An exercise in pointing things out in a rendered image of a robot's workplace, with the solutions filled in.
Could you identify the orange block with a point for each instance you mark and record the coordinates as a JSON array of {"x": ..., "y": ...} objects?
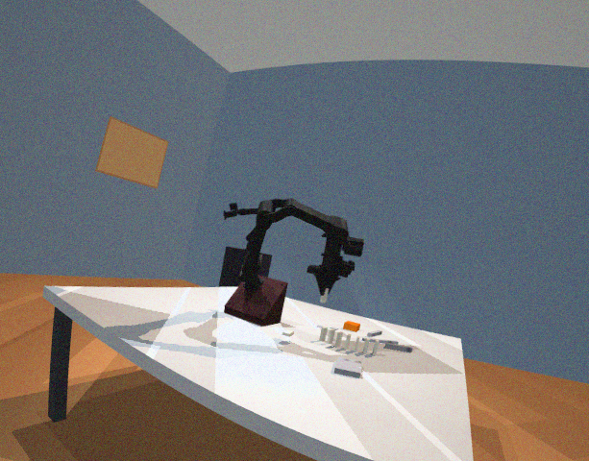
[{"x": 348, "y": 325}]

